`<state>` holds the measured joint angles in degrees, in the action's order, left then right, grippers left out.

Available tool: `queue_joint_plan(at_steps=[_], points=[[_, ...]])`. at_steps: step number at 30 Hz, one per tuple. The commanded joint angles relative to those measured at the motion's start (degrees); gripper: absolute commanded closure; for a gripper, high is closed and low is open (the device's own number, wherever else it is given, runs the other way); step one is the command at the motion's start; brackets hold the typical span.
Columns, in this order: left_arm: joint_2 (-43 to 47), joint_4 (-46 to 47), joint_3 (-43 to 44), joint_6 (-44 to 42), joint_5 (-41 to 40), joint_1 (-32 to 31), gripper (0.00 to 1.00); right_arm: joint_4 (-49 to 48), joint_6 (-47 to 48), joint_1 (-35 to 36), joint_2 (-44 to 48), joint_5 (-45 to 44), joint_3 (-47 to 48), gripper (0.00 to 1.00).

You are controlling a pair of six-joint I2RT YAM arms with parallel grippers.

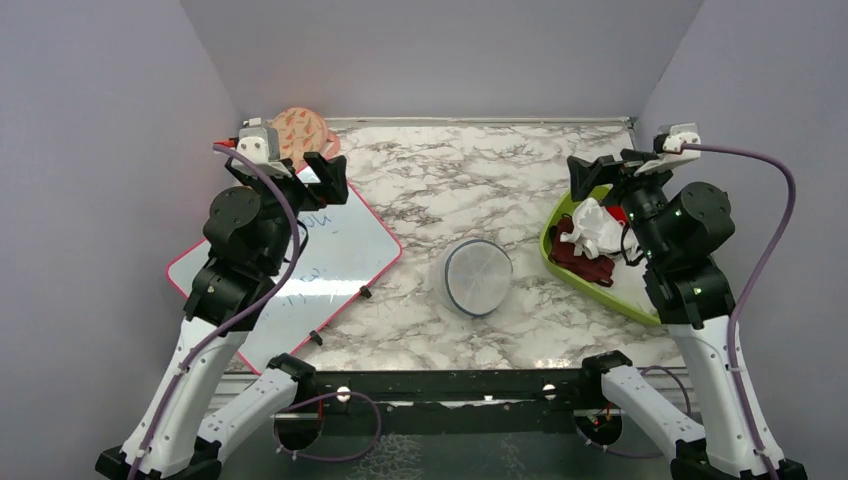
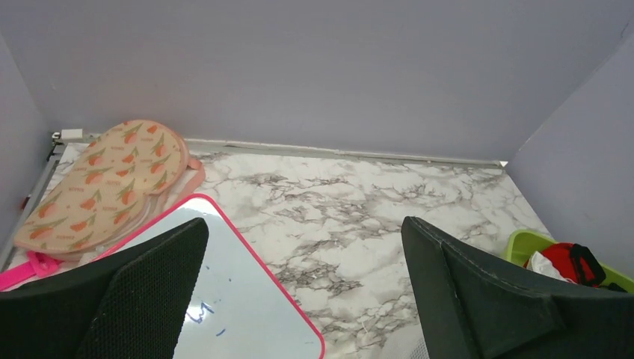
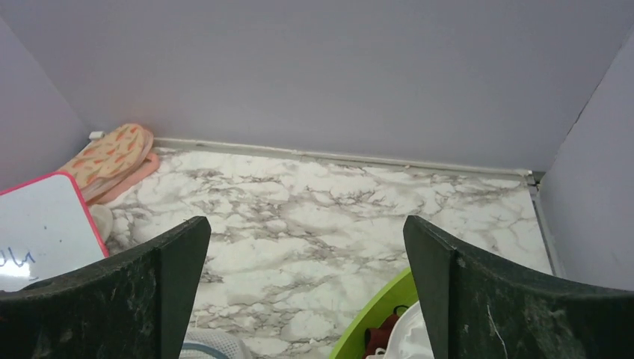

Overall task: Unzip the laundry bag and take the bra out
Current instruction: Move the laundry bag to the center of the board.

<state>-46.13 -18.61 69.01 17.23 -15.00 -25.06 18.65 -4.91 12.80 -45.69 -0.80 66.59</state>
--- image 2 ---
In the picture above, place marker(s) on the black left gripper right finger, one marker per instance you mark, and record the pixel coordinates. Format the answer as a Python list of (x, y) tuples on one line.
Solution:
[(472, 304)]

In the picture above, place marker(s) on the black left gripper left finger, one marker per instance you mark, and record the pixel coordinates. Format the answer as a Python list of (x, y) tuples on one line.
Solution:
[(130, 304)]

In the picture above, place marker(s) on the green plastic basket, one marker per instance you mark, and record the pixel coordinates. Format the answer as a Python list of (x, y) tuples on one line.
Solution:
[(523, 243)]

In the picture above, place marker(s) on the white garment in basket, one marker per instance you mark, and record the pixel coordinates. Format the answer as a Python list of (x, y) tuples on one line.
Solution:
[(539, 264)]

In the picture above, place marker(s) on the pink framed whiteboard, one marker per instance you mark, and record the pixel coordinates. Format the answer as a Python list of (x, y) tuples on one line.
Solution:
[(238, 308)]

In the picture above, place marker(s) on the red black garment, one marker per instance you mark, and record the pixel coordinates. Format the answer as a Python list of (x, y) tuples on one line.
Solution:
[(577, 263)]

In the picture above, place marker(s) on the tulip patterned oven mitt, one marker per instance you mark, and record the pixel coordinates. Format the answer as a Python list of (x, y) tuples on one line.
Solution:
[(126, 176)]

